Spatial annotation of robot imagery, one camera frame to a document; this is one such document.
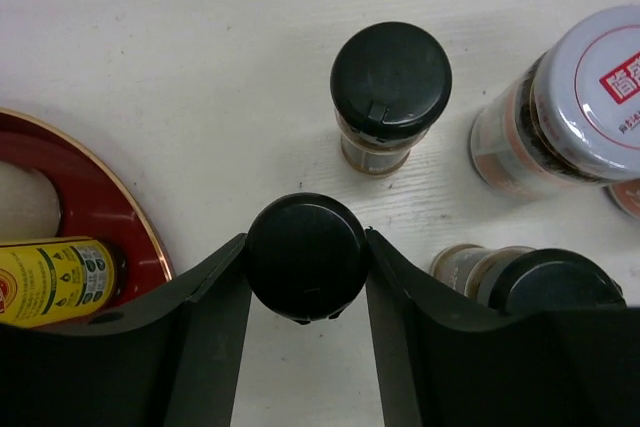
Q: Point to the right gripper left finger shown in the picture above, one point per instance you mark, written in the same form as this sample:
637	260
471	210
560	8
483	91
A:
168	358

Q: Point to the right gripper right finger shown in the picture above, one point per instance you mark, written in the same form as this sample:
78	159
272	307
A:
445	360

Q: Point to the black-cap spice bottle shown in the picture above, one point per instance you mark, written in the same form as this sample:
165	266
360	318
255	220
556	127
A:
306	257
389	84
523	280

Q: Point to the yellow-label beige-cap spice bottle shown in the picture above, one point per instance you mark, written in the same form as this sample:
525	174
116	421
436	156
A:
48	281

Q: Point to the round red lacquer tray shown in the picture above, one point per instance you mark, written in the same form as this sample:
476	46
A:
94	202

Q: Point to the white-lid spice jar right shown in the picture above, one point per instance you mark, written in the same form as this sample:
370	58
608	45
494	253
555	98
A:
626	196

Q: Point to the white-lid spice jar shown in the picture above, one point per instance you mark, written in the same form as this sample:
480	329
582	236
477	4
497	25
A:
626	196
572	119

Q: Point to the white-lid spice jar left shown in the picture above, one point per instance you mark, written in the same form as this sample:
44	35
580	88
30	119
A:
572	119

